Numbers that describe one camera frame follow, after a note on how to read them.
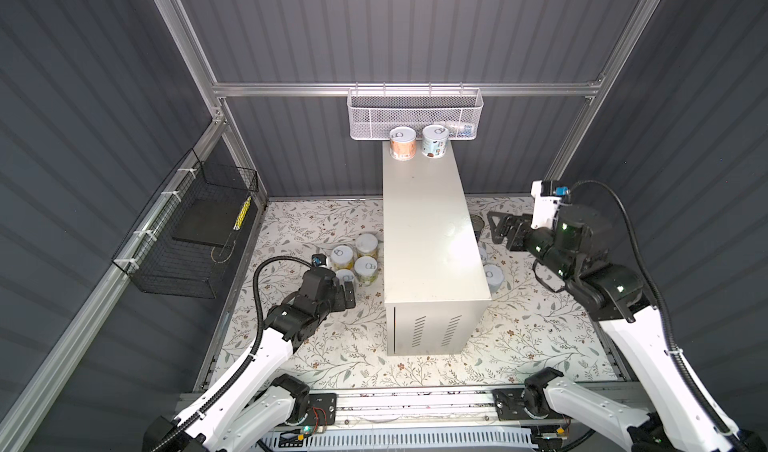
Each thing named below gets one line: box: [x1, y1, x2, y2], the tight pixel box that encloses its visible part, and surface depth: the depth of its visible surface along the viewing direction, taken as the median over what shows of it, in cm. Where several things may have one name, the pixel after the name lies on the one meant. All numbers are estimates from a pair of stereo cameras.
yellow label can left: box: [330, 245, 354, 271], surface depth 98 cm
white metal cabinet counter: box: [382, 141, 491, 356], surface depth 72 cm
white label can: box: [483, 264, 505, 293], surface depth 95 cm
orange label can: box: [389, 126, 417, 162], surface depth 82 cm
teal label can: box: [421, 124, 450, 159], surface depth 83 cm
